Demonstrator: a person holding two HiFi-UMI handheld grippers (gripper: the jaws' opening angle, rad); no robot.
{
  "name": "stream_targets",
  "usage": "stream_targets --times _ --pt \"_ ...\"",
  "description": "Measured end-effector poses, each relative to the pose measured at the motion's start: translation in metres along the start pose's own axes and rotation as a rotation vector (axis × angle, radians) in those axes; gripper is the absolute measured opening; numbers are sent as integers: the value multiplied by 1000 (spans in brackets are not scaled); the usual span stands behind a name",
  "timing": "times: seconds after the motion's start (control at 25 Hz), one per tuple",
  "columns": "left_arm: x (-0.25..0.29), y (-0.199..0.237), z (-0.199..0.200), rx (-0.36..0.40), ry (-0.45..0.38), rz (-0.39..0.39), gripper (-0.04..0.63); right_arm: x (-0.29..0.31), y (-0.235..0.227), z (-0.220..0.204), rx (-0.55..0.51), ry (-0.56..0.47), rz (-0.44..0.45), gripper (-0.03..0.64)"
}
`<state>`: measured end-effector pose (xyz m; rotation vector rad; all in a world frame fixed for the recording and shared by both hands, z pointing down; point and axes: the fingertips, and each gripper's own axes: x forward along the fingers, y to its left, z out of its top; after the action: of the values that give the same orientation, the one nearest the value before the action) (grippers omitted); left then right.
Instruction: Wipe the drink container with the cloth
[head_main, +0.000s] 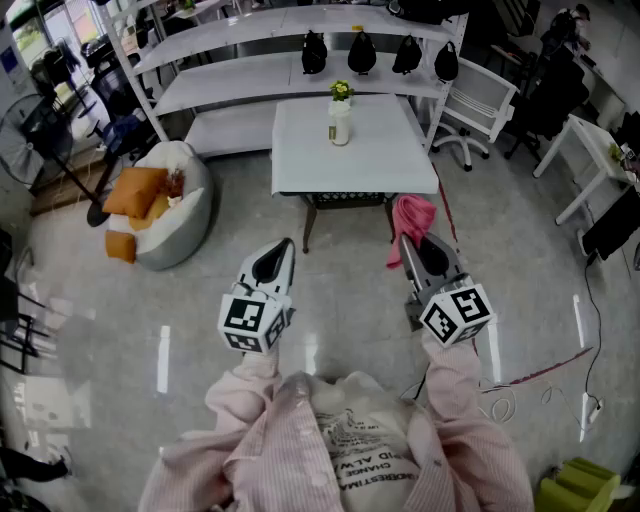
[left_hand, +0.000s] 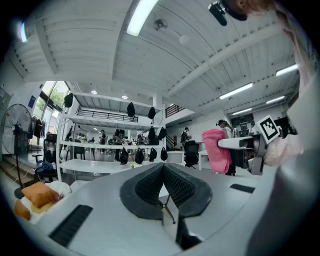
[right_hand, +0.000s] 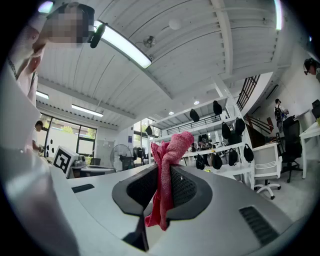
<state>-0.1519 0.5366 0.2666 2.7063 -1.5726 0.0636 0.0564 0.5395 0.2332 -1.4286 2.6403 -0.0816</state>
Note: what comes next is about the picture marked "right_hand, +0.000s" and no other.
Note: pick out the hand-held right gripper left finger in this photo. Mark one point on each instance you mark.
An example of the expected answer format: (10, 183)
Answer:
(135, 190)

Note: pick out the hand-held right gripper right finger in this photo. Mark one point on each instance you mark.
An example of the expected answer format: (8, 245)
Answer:
(190, 190)

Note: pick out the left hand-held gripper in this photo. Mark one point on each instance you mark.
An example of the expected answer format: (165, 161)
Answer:
(63, 160)

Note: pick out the pink cloth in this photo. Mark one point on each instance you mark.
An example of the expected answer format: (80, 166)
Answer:
(166, 160)

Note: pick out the black standing fan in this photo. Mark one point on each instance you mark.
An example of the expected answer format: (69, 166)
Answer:
(121, 157)

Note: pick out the black waist bag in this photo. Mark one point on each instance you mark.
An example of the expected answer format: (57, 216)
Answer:
(233, 156)
(248, 153)

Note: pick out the white shelf rack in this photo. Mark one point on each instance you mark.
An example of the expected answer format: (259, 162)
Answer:
(207, 125)

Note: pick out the person's cream printed top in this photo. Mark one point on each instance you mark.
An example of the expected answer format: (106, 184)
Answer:
(15, 112)

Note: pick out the black hanging bag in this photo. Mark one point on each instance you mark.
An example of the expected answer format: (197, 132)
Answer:
(226, 130)
(240, 125)

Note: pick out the white office chair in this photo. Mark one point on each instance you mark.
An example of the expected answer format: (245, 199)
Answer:
(266, 160)

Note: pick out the black office chair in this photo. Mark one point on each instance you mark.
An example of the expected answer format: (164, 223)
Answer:
(291, 142)

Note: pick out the black railing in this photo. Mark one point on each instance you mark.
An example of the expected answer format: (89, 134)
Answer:
(247, 92)

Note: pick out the person's pink striped shirt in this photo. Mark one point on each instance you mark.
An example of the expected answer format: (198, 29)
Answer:
(27, 50)

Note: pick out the long ceiling light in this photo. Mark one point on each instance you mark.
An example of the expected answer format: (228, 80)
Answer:
(125, 45)

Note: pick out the white desk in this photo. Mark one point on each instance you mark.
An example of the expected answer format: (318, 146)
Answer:
(310, 135)

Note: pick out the person's head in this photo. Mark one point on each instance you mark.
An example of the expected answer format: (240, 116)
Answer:
(67, 25)

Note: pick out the round ceiling detector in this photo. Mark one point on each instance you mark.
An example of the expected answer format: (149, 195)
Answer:
(175, 24)

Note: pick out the black headset camera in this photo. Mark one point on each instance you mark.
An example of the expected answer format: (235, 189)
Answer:
(97, 35)

